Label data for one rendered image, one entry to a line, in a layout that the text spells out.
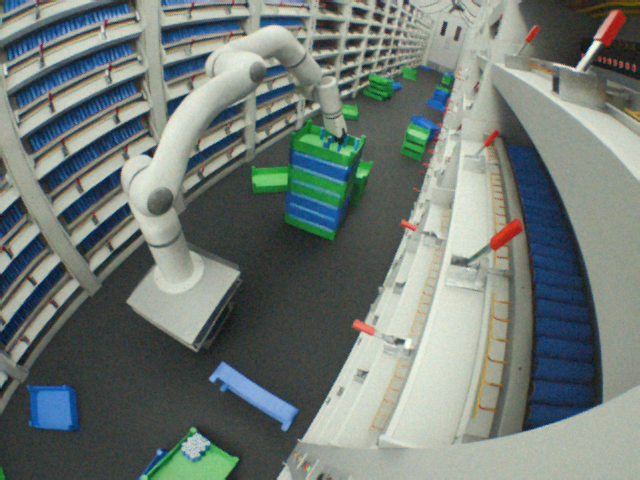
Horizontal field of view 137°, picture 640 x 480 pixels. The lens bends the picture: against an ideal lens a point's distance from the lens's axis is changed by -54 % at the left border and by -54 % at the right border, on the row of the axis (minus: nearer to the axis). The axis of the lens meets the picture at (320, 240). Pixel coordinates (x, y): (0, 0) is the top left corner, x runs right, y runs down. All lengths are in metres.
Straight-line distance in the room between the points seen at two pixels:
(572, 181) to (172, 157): 0.69
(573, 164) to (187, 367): 1.22
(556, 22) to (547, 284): 0.53
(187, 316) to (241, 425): 0.48
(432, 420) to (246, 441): 0.95
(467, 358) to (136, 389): 1.20
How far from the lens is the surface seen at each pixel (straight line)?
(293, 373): 1.15
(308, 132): 1.42
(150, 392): 1.24
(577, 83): 0.21
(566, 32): 0.68
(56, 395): 1.54
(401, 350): 0.43
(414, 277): 0.54
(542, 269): 0.31
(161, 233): 0.80
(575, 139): 0.15
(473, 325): 0.26
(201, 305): 0.89
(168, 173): 0.68
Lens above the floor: 1.11
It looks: 47 degrees down
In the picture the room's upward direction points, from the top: 11 degrees clockwise
